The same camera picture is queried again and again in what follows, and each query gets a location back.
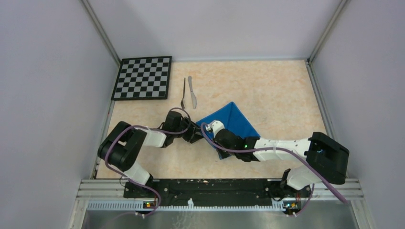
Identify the blue cloth napkin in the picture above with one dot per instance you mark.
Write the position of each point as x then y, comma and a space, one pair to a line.
233, 120

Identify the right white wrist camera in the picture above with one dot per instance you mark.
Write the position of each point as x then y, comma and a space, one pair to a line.
214, 127

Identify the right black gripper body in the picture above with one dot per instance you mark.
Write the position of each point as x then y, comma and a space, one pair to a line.
225, 153

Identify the black white checkerboard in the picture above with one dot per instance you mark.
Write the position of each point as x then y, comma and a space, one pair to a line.
143, 78

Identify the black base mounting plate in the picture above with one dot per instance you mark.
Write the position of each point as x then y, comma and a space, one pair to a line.
216, 192

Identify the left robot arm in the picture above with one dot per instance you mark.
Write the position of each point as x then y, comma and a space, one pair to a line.
121, 147

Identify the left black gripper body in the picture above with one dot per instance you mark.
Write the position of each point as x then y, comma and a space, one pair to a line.
183, 125

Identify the dark metal fork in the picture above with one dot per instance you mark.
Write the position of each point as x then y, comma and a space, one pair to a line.
183, 94

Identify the silver table knife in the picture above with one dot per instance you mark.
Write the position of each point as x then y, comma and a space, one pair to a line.
193, 96

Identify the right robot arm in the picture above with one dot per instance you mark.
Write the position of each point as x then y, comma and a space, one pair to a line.
323, 159

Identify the white toothed cable rail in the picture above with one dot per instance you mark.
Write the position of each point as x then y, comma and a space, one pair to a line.
136, 205

